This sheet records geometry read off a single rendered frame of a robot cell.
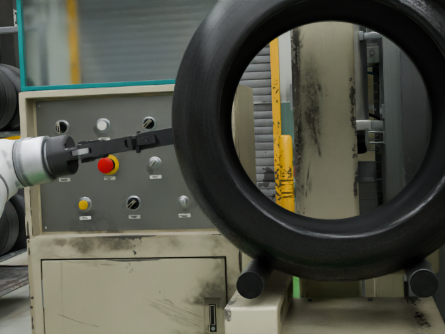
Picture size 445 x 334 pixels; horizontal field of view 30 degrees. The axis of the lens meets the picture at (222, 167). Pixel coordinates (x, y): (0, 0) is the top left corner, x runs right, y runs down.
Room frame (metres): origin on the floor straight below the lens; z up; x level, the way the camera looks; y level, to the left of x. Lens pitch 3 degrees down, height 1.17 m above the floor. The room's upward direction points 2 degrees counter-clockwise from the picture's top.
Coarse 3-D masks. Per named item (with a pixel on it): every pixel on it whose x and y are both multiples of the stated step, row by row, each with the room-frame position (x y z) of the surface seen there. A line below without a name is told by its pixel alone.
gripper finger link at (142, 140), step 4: (148, 136) 1.48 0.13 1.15; (152, 136) 1.48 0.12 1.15; (128, 140) 1.47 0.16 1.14; (132, 140) 1.48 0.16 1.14; (136, 140) 1.49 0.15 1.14; (140, 140) 1.49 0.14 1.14; (144, 140) 1.49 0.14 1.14; (148, 140) 1.48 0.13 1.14; (152, 140) 1.48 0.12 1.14; (156, 140) 1.49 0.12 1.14; (128, 144) 1.47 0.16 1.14; (132, 144) 1.48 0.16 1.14; (136, 144) 1.49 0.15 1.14; (140, 144) 1.49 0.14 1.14
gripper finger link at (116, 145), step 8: (128, 136) 1.47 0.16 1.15; (80, 144) 1.46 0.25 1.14; (88, 144) 1.47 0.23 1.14; (96, 144) 1.47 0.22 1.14; (104, 144) 1.47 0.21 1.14; (112, 144) 1.47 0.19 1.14; (120, 144) 1.47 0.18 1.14; (96, 152) 1.47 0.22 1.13; (104, 152) 1.47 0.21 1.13; (112, 152) 1.47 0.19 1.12
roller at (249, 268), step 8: (248, 264) 1.45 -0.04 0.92; (256, 264) 1.43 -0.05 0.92; (248, 272) 1.36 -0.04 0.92; (256, 272) 1.36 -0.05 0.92; (264, 272) 1.41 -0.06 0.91; (240, 280) 1.35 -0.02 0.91; (248, 280) 1.35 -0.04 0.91; (256, 280) 1.35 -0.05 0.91; (264, 280) 1.38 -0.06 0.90; (240, 288) 1.35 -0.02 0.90; (248, 288) 1.35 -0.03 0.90; (256, 288) 1.35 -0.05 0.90; (248, 296) 1.35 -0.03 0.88; (256, 296) 1.35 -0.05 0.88
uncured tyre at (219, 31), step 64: (256, 0) 1.35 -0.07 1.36; (320, 0) 1.60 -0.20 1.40; (384, 0) 1.33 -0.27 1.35; (192, 64) 1.37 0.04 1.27; (192, 128) 1.36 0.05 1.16; (192, 192) 1.39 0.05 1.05; (256, 192) 1.61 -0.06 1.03; (256, 256) 1.37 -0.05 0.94; (320, 256) 1.33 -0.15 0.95; (384, 256) 1.33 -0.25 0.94
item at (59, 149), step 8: (64, 136) 1.52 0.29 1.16; (48, 144) 1.50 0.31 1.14; (56, 144) 1.50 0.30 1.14; (64, 144) 1.51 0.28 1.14; (72, 144) 1.54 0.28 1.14; (48, 152) 1.50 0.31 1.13; (56, 152) 1.49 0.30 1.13; (64, 152) 1.49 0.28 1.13; (48, 160) 1.50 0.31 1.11; (56, 160) 1.49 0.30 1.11; (64, 160) 1.49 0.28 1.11; (72, 160) 1.52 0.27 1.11; (56, 168) 1.50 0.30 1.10; (64, 168) 1.50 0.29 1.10; (72, 168) 1.51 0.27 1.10; (56, 176) 1.52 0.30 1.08
